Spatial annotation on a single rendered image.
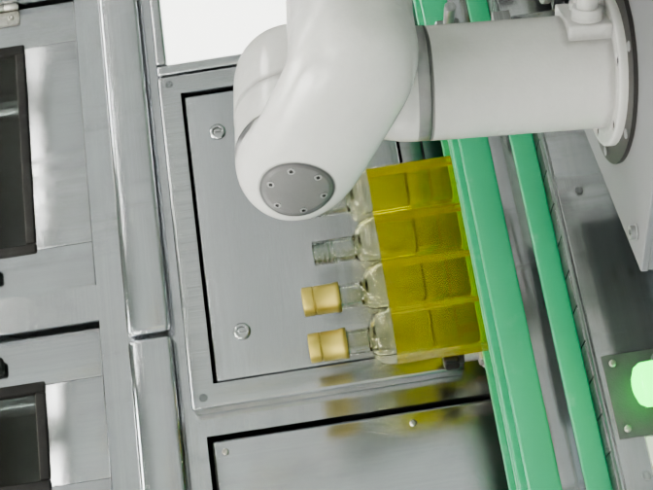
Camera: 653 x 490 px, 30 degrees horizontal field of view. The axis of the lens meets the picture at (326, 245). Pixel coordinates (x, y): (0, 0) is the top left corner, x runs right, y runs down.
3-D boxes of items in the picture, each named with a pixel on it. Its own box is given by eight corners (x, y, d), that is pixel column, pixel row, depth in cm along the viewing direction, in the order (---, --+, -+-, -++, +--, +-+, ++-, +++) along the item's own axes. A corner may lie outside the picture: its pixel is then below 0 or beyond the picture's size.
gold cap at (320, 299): (338, 286, 143) (301, 292, 143) (337, 278, 140) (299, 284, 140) (343, 315, 142) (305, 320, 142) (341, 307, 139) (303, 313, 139)
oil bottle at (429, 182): (516, 161, 148) (343, 188, 149) (521, 142, 143) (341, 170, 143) (526, 203, 146) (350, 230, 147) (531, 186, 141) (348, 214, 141)
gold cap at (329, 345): (345, 332, 141) (308, 338, 141) (344, 323, 138) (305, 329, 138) (350, 362, 140) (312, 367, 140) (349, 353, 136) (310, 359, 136)
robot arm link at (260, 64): (419, -6, 101) (226, 9, 101) (438, 94, 92) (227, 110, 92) (418, 87, 108) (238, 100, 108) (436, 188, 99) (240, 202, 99)
